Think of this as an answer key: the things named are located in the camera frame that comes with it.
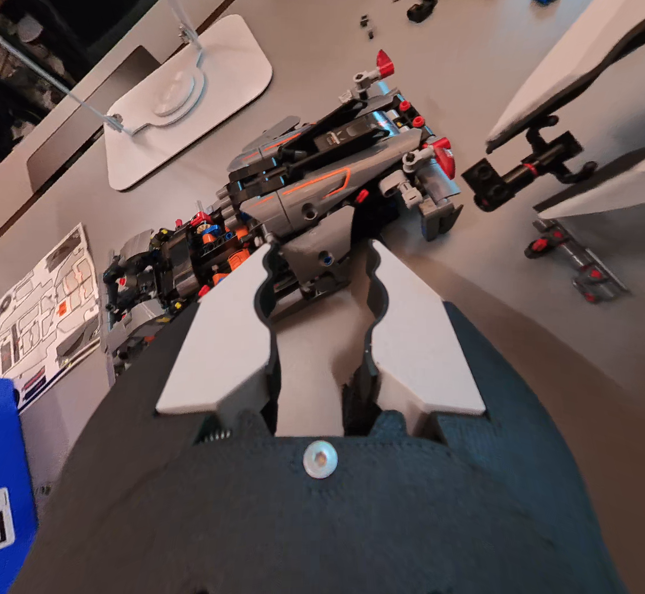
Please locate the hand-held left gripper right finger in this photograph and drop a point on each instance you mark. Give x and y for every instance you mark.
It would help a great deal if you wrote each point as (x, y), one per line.
(423, 352)

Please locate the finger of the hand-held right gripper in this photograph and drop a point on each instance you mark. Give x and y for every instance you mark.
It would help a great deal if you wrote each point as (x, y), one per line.
(604, 198)
(569, 49)

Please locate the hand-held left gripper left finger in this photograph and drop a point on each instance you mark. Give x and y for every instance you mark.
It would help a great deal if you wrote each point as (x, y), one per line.
(226, 352)

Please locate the black lego steering wheel assembly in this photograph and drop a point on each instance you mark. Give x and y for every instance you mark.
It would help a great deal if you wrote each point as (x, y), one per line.
(504, 180)

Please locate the grey black lego car model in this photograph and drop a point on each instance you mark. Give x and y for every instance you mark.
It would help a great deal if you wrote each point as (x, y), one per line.
(322, 175)

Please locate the grey lego subassembly red pins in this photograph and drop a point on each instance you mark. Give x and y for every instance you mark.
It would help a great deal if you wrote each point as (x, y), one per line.
(579, 261)

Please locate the lego sticker sheet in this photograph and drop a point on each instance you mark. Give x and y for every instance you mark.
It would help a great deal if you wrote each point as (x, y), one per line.
(50, 301)

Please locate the blue storage bin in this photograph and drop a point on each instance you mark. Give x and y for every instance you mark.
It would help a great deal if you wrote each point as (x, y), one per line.
(15, 442)

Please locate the white stand with metal arms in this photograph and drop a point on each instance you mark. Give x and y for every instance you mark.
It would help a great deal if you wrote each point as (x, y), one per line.
(226, 74)

